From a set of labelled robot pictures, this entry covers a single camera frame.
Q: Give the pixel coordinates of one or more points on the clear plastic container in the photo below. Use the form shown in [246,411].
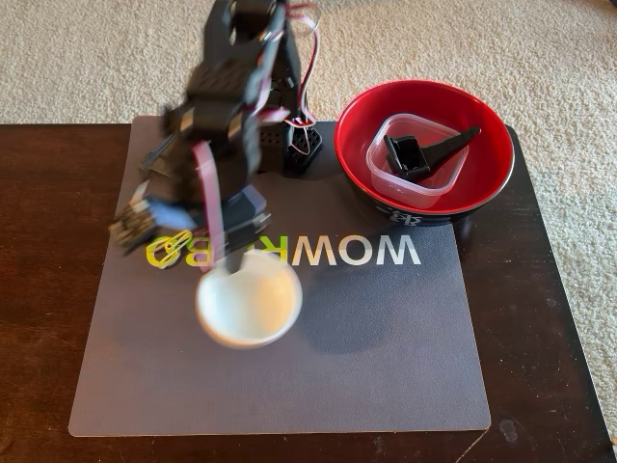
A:
[434,188]

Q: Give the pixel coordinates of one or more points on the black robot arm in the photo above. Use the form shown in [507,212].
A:
[226,87]

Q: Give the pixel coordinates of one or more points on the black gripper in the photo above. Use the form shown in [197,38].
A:
[247,211]

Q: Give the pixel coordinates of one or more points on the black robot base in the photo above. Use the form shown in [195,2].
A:
[303,154]

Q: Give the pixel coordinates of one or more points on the grey WOWROBO mat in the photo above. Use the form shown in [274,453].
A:
[241,386]

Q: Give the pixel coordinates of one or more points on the small white bowl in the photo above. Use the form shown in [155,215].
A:
[250,308]

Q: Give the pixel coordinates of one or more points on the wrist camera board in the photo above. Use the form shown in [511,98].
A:
[135,224]

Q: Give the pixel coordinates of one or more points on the black printed gripper part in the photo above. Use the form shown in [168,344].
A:
[410,156]

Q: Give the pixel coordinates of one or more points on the red bowl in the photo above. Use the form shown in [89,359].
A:
[487,159]

